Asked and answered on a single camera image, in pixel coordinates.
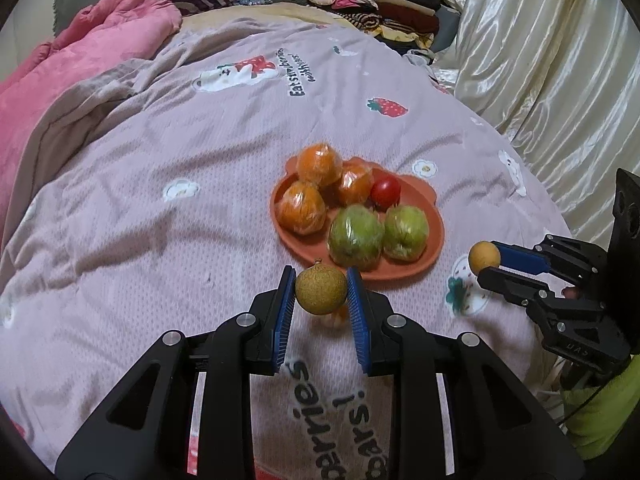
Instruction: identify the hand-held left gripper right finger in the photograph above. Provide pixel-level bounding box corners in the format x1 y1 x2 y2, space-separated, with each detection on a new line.
346 266 586 480

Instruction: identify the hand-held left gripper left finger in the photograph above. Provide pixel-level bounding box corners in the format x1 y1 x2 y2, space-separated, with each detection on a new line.
55 265 298 480

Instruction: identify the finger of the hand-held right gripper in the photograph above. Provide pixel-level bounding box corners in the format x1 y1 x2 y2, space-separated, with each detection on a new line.
492 234 608 291
476 266 632 368

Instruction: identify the orange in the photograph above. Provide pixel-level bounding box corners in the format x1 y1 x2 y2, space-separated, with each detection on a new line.
332 166 375 207
296 143 344 188
320 302 351 331
276 180 328 237

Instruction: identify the small brown longan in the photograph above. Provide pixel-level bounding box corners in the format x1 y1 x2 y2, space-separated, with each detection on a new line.
468 241 501 272

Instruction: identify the large brown longan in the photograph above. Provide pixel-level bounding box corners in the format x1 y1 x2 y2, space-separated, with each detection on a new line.
295 259 348 316

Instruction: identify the orange oval plate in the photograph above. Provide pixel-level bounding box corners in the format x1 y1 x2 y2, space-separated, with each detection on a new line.
270 156 446 281

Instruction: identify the large green guava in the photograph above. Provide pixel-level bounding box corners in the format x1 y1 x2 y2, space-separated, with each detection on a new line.
327 204 386 268

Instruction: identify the red tomato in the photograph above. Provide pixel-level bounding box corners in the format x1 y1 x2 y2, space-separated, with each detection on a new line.
370 176 402 209

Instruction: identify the person's right forearm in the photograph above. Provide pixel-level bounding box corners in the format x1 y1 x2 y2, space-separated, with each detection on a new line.
562 365 640 453

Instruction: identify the wrapped green apple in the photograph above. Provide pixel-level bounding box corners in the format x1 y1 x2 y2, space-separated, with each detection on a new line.
382 204 430 262

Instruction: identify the printed pink bed cover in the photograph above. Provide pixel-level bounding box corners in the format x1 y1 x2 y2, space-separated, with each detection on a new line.
0 15 576 480

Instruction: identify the cream satin curtain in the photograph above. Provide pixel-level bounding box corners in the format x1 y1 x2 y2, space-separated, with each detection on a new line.
430 0 640 246

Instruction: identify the stack of folded clothes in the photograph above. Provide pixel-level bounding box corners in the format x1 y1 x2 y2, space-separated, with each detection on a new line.
305 0 458 53

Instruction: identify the beige bed sheet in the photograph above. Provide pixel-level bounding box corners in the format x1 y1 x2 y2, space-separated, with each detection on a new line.
182 2 351 28

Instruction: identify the pink fleece blanket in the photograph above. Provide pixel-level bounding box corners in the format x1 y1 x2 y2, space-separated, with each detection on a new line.
0 0 183 221

